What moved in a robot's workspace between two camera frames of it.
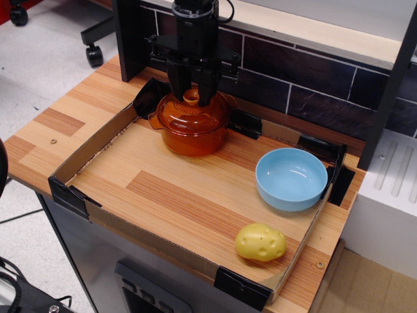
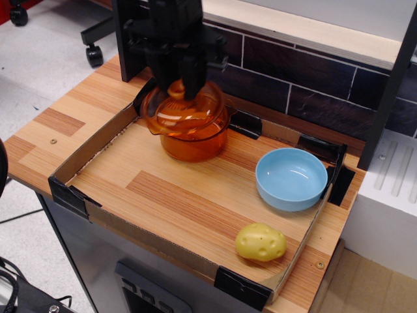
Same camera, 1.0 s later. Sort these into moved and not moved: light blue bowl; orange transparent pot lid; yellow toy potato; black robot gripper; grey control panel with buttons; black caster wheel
Moved: orange transparent pot lid; black robot gripper
Not moved: black caster wheel; yellow toy potato; light blue bowl; grey control panel with buttons
